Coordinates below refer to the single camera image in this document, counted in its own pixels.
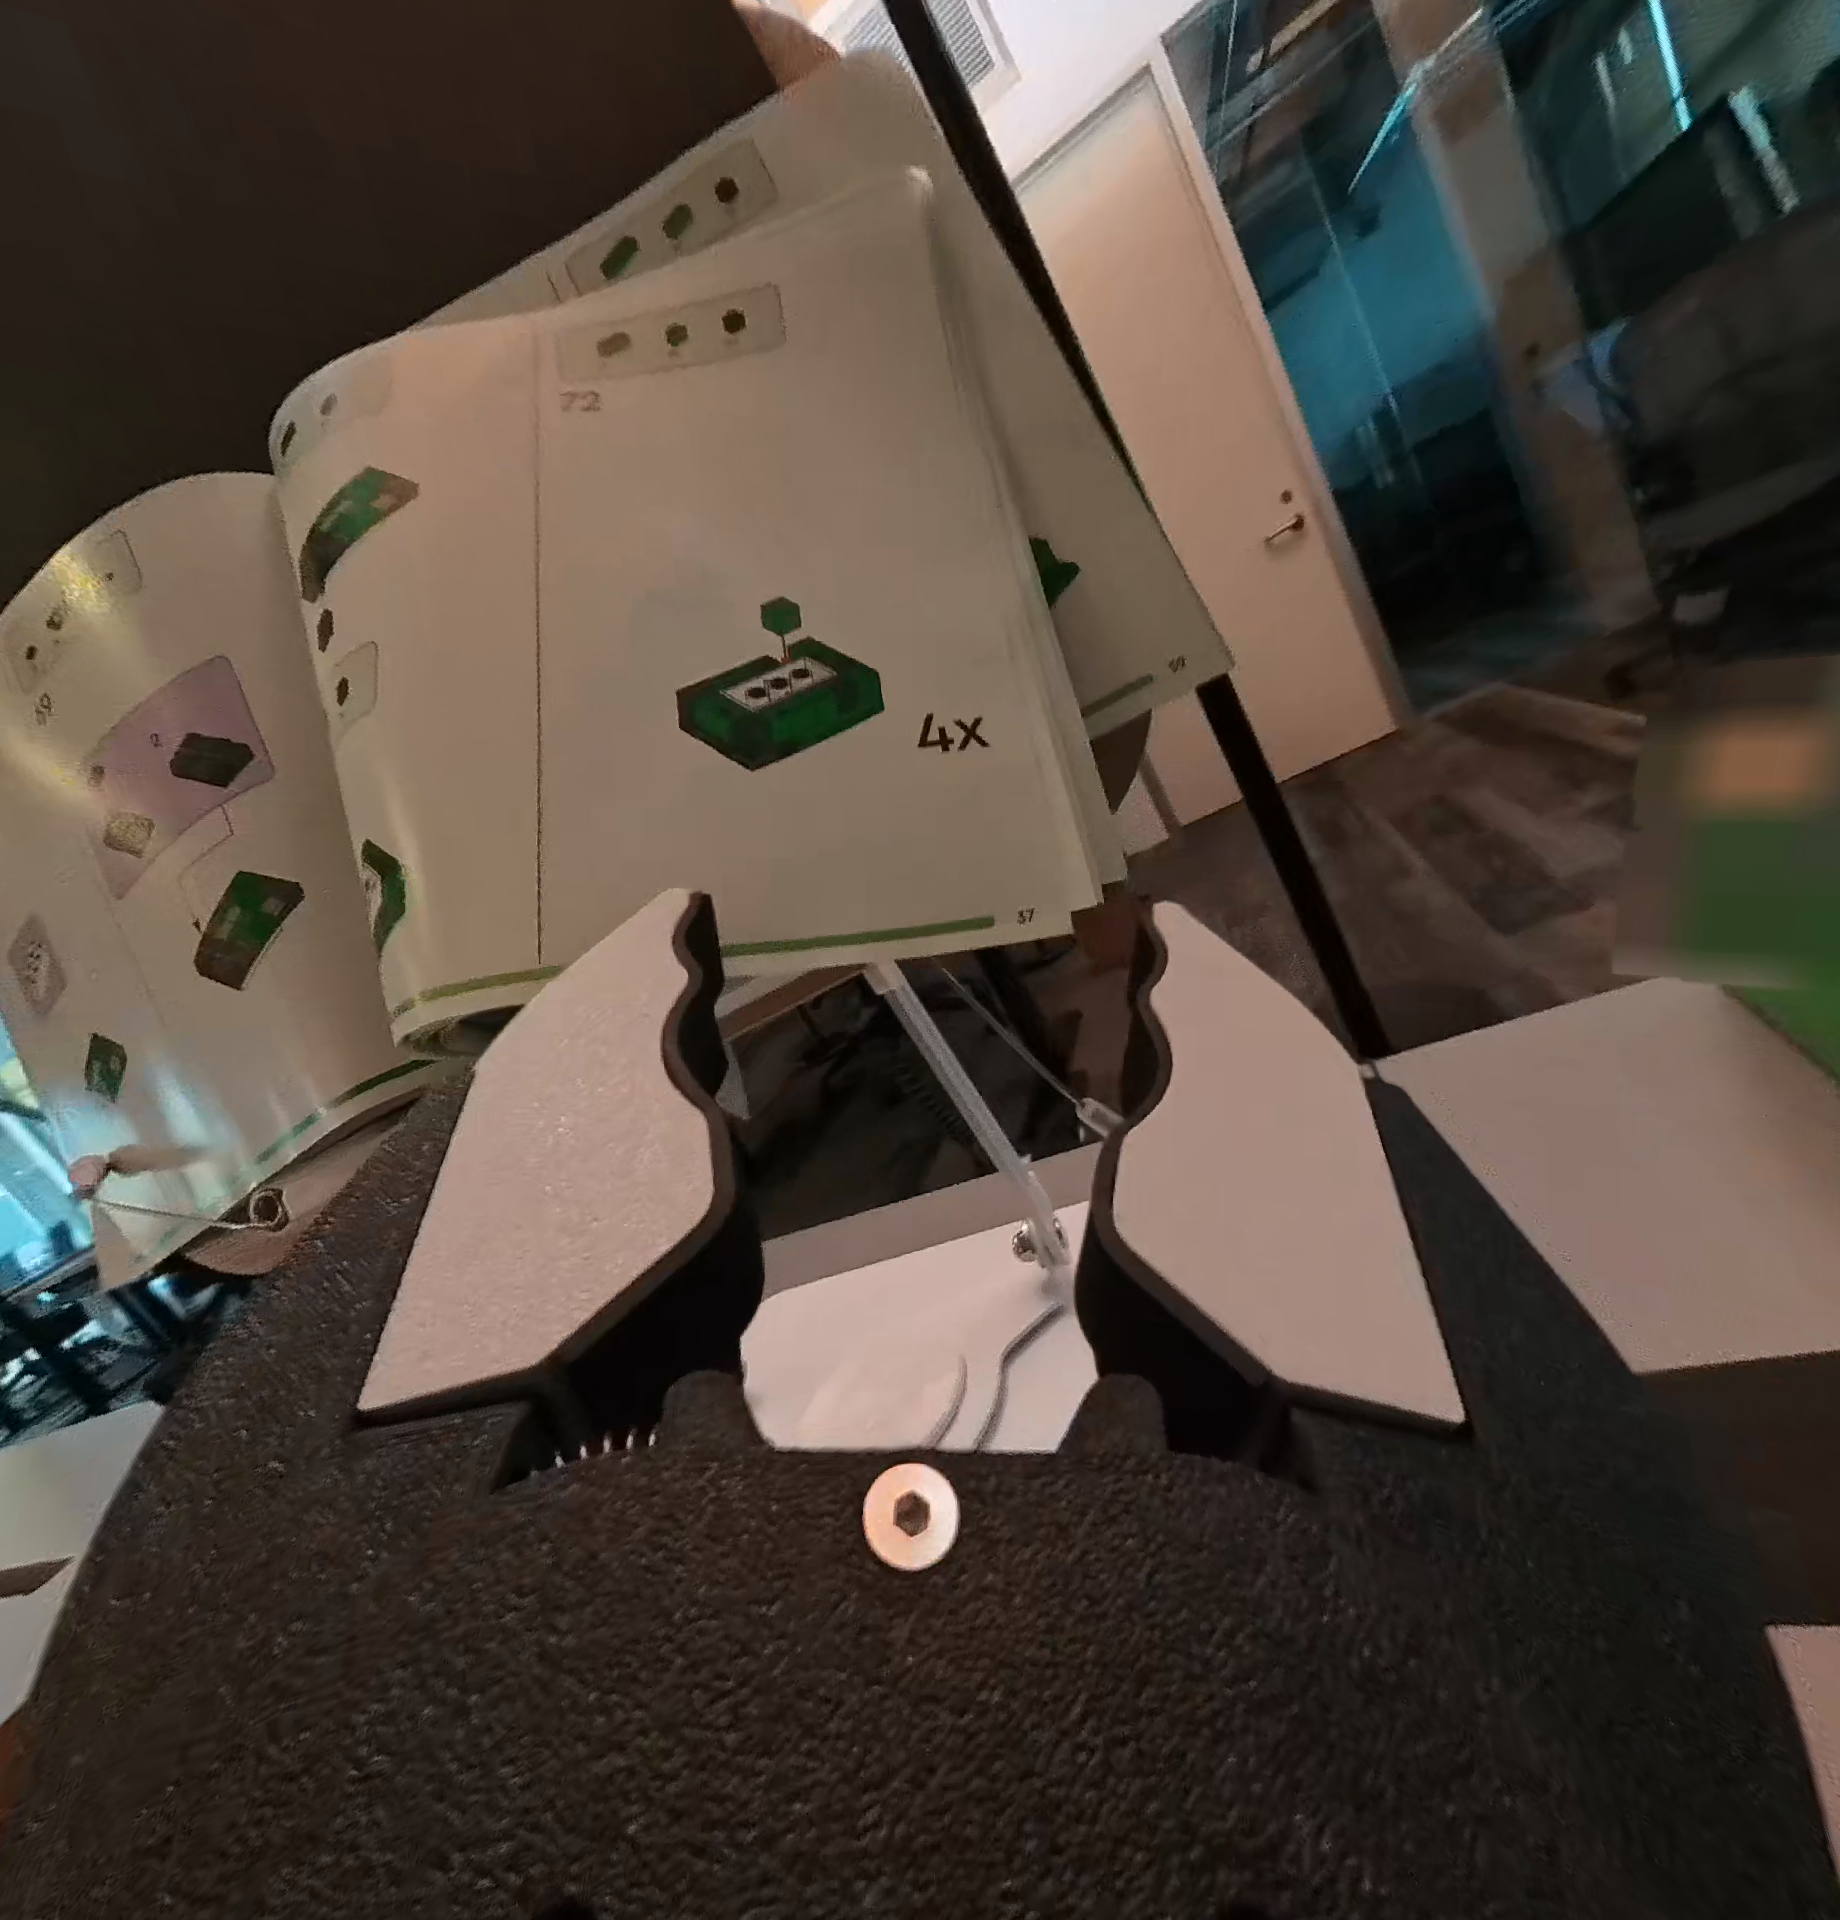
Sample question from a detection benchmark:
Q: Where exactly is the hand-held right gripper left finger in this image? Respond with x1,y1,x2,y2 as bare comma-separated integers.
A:
352,890,768,1479

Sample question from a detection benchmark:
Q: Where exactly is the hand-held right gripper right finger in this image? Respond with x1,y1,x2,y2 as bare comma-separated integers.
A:
1073,899,1468,1463

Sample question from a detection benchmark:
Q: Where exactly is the lego instruction booklet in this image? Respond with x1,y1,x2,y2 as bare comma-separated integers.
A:
0,52,1236,1293

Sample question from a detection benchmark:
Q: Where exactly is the white book stand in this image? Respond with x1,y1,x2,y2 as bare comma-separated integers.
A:
72,959,1130,1454

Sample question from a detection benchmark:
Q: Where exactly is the white door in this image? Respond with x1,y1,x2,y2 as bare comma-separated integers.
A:
1011,66,1408,818

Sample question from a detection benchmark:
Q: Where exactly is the dark brown panel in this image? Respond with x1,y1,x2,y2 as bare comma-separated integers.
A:
0,0,780,603

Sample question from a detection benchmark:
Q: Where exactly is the glass partition wall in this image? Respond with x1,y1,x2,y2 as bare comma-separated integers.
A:
1161,0,1840,721

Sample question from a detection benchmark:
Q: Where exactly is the black frame pole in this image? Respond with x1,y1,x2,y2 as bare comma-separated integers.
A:
882,0,1393,1058

